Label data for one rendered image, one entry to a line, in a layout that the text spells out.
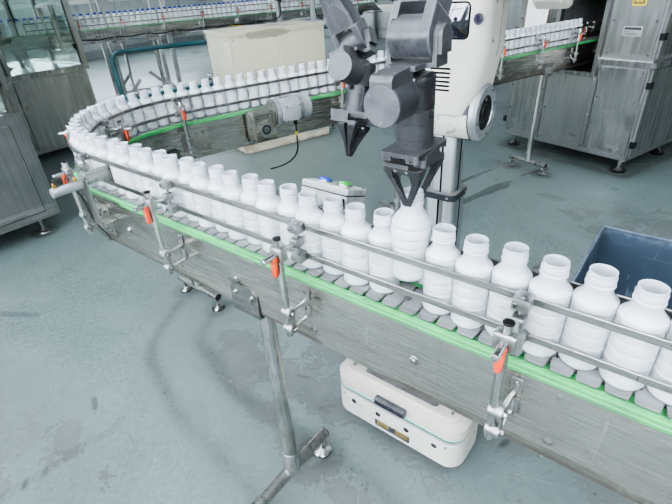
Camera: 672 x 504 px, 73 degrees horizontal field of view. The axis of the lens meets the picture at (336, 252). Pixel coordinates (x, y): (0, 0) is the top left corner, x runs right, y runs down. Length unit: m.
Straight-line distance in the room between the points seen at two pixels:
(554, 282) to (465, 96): 0.72
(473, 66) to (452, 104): 0.11
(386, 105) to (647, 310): 0.43
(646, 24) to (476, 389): 3.71
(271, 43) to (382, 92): 4.40
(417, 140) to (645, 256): 0.81
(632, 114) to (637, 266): 3.06
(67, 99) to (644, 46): 5.49
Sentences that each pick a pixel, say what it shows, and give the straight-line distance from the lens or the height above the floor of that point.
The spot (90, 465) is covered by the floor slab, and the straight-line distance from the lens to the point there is 2.12.
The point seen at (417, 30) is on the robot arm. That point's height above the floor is 1.46.
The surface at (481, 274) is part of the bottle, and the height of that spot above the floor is 1.12.
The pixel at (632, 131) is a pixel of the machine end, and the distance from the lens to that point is 4.41.
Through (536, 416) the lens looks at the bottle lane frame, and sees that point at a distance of 0.84.
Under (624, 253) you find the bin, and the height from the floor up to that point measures 0.89.
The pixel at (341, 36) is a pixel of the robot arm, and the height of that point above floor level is 1.42.
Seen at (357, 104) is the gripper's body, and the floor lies 1.29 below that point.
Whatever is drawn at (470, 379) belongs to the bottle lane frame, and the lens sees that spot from 0.85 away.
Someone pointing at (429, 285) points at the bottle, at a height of 1.06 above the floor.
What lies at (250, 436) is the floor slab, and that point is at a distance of 1.97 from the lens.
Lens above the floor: 1.53
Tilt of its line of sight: 31 degrees down
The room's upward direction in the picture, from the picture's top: 4 degrees counter-clockwise
